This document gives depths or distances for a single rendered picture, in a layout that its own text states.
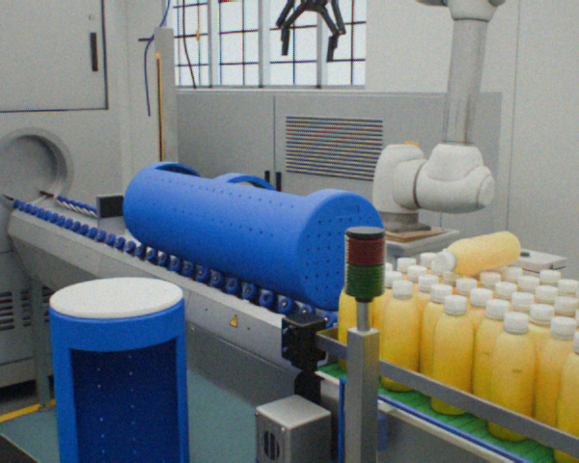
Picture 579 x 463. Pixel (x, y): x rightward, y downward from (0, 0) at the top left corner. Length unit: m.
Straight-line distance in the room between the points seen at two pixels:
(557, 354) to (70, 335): 0.91
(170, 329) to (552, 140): 3.33
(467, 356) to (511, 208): 3.38
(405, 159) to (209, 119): 2.28
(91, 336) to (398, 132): 2.30
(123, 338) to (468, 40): 1.37
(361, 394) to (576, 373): 0.32
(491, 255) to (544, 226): 3.11
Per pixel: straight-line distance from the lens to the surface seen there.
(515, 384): 1.27
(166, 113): 3.01
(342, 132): 3.73
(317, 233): 1.66
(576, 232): 4.53
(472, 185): 2.26
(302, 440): 1.43
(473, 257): 1.46
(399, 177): 2.36
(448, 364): 1.34
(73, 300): 1.60
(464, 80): 2.31
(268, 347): 1.79
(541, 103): 4.56
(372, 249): 1.10
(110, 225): 2.79
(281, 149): 4.04
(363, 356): 1.16
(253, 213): 1.78
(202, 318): 2.03
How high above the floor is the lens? 1.48
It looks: 12 degrees down
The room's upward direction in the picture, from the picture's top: straight up
